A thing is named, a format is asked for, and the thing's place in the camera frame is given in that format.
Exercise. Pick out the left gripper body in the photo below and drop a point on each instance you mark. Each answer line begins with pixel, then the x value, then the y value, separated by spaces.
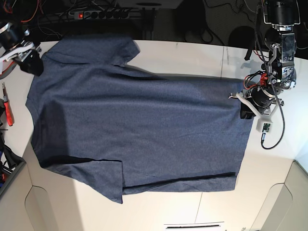
pixel 261 102

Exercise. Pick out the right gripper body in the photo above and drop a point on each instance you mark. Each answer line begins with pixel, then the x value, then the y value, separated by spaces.
pixel 18 53

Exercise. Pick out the blue t-shirt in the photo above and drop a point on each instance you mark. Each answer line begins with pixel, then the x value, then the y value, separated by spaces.
pixel 124 131

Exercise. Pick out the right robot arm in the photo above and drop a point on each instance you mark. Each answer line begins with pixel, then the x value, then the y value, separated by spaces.
pixel 25 23

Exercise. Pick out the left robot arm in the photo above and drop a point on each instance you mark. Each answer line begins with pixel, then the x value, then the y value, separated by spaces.
pixel 275 44

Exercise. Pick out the black power strip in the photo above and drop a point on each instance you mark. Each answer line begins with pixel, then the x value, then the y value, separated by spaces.
pixel 107 14

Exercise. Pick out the grey storage bin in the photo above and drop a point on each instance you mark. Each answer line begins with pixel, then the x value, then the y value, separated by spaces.
pixel 10 166

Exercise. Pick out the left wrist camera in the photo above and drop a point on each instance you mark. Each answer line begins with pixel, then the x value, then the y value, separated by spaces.
pixel 263 126

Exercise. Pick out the red handled cutters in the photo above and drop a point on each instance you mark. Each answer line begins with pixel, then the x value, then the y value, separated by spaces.
pixel 8 111

